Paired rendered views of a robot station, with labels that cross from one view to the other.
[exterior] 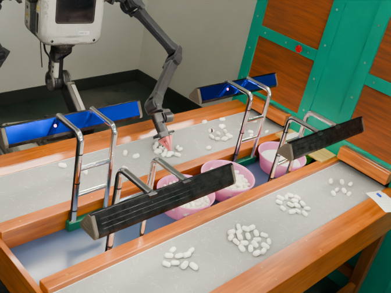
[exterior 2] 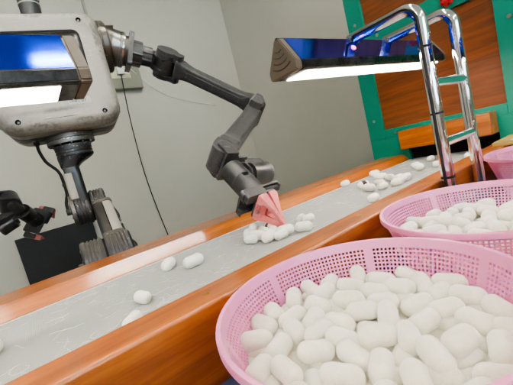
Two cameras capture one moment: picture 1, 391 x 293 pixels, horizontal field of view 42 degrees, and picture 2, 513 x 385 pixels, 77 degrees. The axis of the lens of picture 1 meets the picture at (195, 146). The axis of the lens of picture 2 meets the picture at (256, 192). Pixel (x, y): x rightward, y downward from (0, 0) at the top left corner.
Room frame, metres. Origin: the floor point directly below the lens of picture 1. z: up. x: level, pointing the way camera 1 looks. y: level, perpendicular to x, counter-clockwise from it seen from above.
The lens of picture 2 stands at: (1.61, -0.01, 0.91)
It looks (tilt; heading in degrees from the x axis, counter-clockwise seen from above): 7 degrees down; 15
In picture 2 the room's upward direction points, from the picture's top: 14 degrees counter-clockwise
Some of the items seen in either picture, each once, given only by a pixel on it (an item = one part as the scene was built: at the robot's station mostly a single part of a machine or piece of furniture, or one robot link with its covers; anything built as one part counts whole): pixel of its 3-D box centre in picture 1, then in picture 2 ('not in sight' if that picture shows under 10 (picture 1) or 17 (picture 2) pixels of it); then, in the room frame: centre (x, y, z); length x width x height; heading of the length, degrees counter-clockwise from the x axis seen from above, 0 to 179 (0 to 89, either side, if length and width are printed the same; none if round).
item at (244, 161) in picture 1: (240, 122); (416, 118); (2.44, -0.20, 0.90); 0.20 x 0.19 x 0.45; 140
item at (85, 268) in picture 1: (226, 213); not in sight; (1.88, -0.20, 0.71); 1.81 x 0.06 x 0.11; 140
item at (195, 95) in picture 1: (237, 85); (372, 54); (2.49, -0.14, 1.08); 0.62 x 0.08 x 0.07; 140
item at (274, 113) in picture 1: (268, 109); (443, 131); (2.87, -0.38, 0.83); 0.30 x 0.06 x 0.07; 50
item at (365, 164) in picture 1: (364, 164); not in sight; (2.43, -0.90, 0.83); 0.30 x 0.06 x 0.07; 50
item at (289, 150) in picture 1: (326, 135); not in sight; (2.13, -0.57, 1.08); 0.62 x 0.08 x 0.07; 140
